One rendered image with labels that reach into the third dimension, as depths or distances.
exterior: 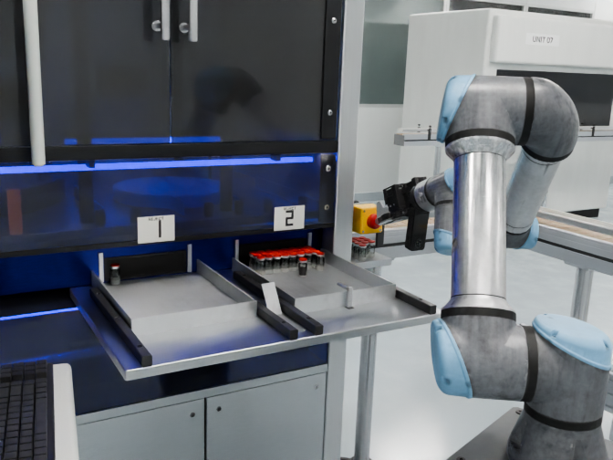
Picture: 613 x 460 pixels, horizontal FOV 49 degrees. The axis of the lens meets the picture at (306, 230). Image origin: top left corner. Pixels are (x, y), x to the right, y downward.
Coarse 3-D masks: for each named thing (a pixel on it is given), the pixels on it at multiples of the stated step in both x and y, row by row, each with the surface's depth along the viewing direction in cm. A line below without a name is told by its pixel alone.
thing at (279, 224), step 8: (280, 208) 167; (288, 208) 168; (296, 208) 169; (304, 208) 171; (280, 216) 168; (288, 216) 169; (296, 216) 170; (304, 216) 171; (280, 224) 168; (296, 224) 170
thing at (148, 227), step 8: (152, 216) 151; (160, 216) 152; (168, 216) 153; (144, 224) 151; (152, 224) 152; (168, 224) 154; (144, 232) 151; (152, 232) 152; (168, 232) 154; (144, 240) 152; (152, 240) 153; (160, 240) 153; (168, 240) 154
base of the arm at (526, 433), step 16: (528, 416) 105; (544, 416) 102; (512, 432) 109; (528, 432) 104; (544, 432) 102; (560, 432) 101; (576, 432) 100; (592, 432) 101; (512, 448) 107; (528, 448) 103; (544, 448) 102; (560, 448) 101; (576, 448) 101; (592, 448) 101
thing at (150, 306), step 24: (120, 288) 154; (144, 288) 154; (168, 288) 155; (192, 288) 156; (216, 288) 156; (120, 312) 134; (144, 312) 140; (168, 312) 140; (192, 312) 133; (216, 312) 135; (240, 312) 138
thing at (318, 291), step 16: (336, 256) 176; (288, 272) 171; (320, 272) 172; (336, 272) 173; (352, 272) 169; (368, 272) 163; (288, 288) 158; (304, 288) 159; (320, 288) 159; (336, 288) 160; (368, 288) 150; (384, 288) 153; (304, 304) 143; (320, 304) 145; (336, 304) 147; (352, 304) 149
